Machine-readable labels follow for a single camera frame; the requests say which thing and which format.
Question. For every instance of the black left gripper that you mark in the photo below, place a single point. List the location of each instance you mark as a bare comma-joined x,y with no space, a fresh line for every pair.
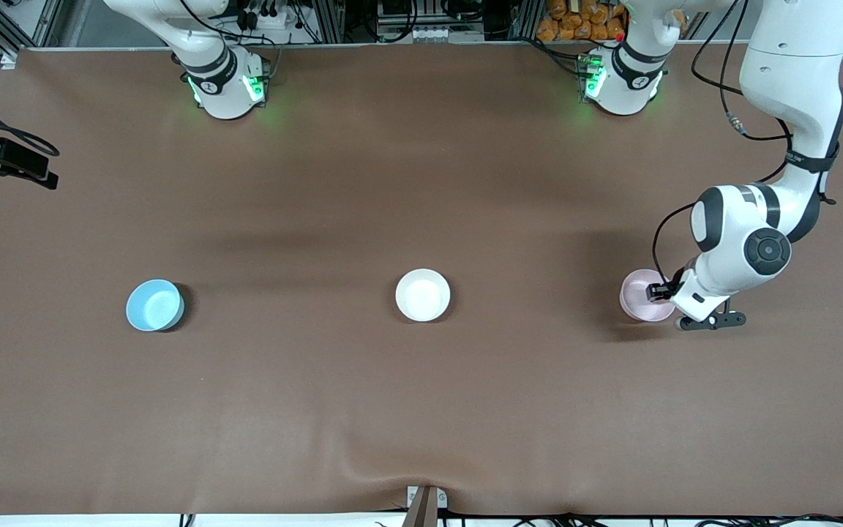
666,290

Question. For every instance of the pink plastic bowl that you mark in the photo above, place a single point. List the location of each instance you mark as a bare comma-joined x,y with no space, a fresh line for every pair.
639,296

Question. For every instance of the blue plastic bowl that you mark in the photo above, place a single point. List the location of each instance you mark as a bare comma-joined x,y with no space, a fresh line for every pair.
152,304

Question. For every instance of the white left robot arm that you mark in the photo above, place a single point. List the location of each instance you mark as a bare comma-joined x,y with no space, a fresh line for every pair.
787,66

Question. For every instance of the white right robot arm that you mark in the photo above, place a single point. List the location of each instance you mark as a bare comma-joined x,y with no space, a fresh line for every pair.
224,91

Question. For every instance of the white plastic bowl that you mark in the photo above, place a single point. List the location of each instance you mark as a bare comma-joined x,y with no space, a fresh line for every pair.
422,294

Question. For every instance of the base electronics box green light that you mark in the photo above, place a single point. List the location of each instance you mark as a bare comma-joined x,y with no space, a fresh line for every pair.
256,80
591,77

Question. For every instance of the brown table cloth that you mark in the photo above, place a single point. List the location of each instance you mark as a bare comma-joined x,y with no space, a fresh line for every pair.
421,183

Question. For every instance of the pile of orange objects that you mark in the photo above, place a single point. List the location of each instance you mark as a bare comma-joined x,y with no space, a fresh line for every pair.
582,20

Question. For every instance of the white power strip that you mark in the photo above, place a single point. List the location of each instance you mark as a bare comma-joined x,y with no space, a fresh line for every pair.
432,34

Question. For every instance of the metal table clamp bracket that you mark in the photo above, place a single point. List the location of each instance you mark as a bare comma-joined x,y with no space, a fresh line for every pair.
442,498

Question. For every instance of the brown wooden post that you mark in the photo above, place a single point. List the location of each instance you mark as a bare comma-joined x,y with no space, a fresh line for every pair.
421,509

